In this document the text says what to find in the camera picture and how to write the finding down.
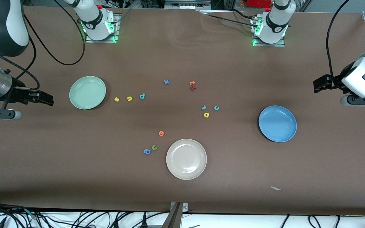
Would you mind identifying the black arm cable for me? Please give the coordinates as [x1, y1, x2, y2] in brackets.
[0, 0, 86, 91]
[326, 0, 351, 91]

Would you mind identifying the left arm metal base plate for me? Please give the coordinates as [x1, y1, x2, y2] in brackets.
[252, 17, 286, 47]

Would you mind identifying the beige plate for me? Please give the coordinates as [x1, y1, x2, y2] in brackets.
[166, 139, 207, 180]

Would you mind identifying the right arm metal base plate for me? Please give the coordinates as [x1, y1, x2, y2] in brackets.
[85, 13, 121, 43]

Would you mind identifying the blue plate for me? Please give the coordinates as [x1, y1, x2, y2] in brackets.
[259, 105, 297, 143]

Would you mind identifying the red box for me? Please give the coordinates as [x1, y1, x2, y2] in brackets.
[247, 0, 273, 7]

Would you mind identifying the grey metal rail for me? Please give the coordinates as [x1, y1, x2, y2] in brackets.
[164, 0, 211, 10]

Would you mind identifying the black base cable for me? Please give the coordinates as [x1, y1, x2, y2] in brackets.
[202, 9, 256, 27]

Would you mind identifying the metal table edge bracket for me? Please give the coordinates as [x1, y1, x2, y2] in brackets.
[162, 202, 189, 228]

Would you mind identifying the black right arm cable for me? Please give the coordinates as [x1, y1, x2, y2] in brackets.
[0, 0, 86, 91]

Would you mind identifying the green plate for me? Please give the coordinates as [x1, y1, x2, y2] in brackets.
[69, 76, 106, 110]

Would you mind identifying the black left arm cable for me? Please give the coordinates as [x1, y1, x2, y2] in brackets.
[326, 0, 351, 91]

